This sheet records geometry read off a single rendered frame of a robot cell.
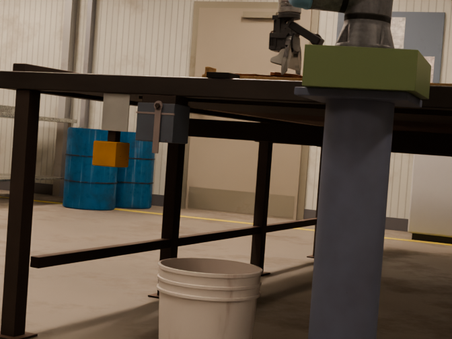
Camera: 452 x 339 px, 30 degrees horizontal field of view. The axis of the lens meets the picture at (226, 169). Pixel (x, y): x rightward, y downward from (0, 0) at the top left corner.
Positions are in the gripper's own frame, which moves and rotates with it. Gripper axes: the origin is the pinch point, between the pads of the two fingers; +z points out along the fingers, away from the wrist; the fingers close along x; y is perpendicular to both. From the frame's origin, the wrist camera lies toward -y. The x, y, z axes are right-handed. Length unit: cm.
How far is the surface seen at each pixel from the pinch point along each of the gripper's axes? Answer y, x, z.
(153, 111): 36.6, 22.8, 13.3
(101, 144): 55, 22, 24
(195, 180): 287, -541, 57
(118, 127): 51, 19, 18
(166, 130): 31.7, 23.1, 18.7
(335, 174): -31, 55, 28
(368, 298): -40, 51, 58
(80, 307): 102, -44, 92
